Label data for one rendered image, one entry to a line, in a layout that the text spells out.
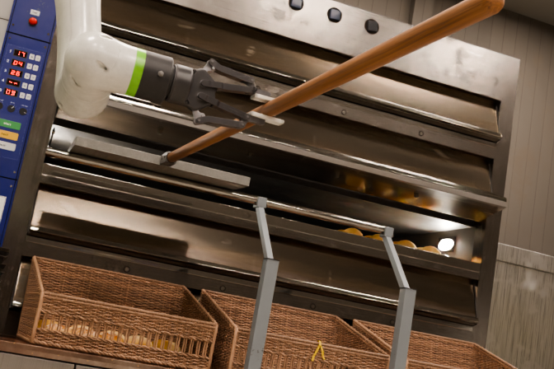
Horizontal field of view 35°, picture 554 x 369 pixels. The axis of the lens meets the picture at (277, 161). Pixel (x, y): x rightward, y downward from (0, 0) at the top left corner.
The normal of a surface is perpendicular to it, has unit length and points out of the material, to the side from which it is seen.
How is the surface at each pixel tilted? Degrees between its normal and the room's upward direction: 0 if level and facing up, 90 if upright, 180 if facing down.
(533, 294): 90
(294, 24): 90
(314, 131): 70
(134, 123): 167
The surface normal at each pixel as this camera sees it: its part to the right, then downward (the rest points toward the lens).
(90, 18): 0.60, -0.35
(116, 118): -0.10, 0.91
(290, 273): 0.37, -0.47
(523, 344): 0.38, -0.13
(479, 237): -0.92, -0.23
